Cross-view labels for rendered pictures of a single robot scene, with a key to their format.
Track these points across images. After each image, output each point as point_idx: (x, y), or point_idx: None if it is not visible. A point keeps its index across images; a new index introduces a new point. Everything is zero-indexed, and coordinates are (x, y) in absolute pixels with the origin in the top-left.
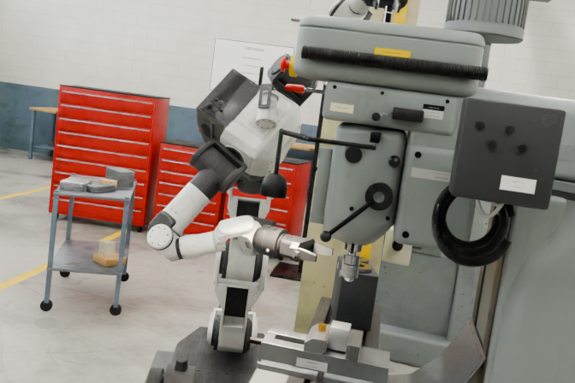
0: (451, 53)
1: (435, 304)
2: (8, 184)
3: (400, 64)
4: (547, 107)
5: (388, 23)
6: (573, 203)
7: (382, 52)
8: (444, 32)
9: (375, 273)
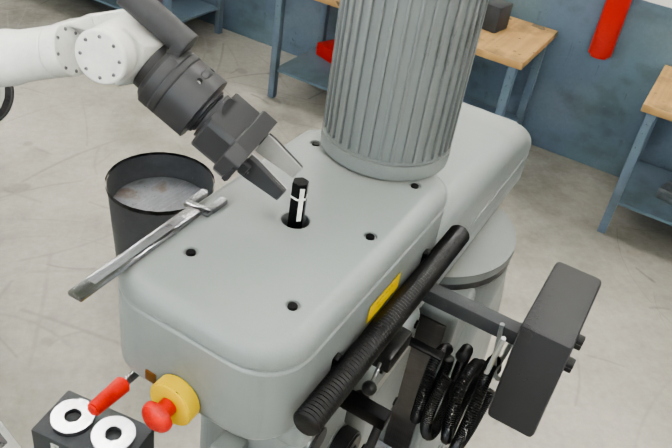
0: (430, 234)
1: None
2: None
3: (412, 312)
4: (593, 288)
5: (378, 255)
6: (481, 288)
7: (376, 304)
8: (427, 213)
9: (141, 425)
